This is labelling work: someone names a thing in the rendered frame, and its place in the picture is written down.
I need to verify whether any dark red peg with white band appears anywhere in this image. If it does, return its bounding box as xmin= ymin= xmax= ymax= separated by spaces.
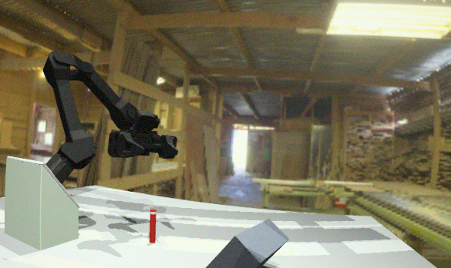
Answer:
xmin=150 ymin=209 xmax=157 ymax=243

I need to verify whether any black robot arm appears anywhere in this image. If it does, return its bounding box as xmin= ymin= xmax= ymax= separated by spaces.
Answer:
xmin=43 ymin=50 xmax=161 ymax=184

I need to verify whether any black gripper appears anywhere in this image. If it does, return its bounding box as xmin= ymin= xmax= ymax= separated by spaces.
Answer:
xmin=108 ymin=130 xmax=178 ymax=159

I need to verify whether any grey sloped panel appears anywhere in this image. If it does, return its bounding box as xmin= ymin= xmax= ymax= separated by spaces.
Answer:
xmin=206 ymin=219 xmax=289 ymax=268

